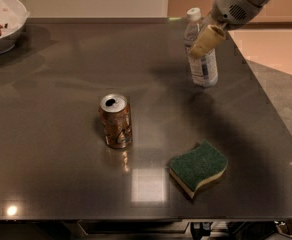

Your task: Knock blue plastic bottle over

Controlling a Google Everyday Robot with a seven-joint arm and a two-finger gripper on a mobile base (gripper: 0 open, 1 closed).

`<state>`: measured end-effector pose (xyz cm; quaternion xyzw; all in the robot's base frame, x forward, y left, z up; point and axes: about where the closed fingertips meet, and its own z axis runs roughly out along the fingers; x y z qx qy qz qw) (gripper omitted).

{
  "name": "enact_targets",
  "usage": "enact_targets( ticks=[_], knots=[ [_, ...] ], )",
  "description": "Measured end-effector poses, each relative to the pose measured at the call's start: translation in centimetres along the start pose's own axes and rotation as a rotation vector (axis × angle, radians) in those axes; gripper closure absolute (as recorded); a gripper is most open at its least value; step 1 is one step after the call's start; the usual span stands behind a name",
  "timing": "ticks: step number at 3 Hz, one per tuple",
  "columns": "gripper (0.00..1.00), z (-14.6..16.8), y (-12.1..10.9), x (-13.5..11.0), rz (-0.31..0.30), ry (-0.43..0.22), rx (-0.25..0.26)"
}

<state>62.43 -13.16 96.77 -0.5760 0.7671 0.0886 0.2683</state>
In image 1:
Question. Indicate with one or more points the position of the orange soda can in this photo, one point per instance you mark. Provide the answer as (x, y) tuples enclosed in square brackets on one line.
[(114, 111)]

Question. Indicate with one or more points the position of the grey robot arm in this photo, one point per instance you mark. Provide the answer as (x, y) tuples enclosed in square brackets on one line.
[(225, 15)]

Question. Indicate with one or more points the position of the dark equipment under table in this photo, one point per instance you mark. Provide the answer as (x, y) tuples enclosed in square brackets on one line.
[(222, 230)]

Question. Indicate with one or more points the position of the clear plastic water bottle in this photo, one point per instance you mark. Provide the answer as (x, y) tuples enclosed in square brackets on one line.
[(204, 70)]

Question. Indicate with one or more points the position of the green yellow sponge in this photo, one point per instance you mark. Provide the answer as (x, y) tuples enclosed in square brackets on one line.
[(198, 167)]

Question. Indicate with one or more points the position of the white bowl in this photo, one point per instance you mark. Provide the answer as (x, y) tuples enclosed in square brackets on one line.
[(13, 16)]

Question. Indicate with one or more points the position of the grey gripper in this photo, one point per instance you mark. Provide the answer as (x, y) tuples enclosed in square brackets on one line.
[(228, 8)]

